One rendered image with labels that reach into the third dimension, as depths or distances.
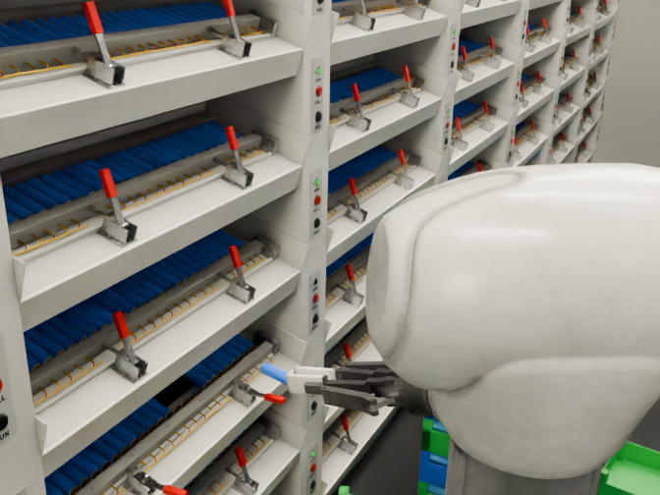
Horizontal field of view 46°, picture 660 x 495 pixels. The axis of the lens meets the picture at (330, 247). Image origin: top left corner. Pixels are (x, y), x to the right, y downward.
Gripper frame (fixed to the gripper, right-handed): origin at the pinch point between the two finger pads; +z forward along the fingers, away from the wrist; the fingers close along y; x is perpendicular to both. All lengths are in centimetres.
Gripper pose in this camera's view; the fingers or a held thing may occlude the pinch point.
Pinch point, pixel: (311, 380)
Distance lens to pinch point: 119.0
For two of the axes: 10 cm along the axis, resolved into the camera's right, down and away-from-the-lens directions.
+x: 1.7, 9.4, 2.8
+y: -4.5, 3.3, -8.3
